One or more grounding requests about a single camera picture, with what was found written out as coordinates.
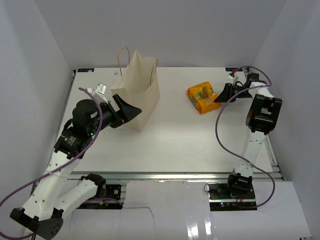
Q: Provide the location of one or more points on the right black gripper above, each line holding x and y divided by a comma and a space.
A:
227, 94

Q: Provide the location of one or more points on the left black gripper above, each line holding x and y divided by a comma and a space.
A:
126, 113

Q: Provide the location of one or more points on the orange snack pack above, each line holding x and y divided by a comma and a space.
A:
203, 97

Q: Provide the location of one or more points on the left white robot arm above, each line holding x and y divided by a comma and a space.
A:
45, 211

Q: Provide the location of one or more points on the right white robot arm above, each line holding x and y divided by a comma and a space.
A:
261, 119

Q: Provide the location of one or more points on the beige paper bag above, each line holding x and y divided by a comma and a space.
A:
138, 85

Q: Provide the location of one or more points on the right blue table label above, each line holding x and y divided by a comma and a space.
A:
231, 69

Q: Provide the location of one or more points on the blue table label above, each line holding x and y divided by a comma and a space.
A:
85, 70
231, 69

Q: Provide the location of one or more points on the left blue table label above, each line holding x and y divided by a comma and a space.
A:
85, 70

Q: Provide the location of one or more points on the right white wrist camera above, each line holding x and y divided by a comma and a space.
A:
233, 76

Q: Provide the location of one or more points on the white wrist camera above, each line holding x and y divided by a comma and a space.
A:
233, 76
99, 92

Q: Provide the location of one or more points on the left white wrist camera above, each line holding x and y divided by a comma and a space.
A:
99, 92

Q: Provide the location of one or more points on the aluminium front rail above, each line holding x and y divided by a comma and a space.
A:
170, 176

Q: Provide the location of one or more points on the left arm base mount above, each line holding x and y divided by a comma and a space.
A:
116, 192

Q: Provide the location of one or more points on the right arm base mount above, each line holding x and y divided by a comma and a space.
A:
222, 200

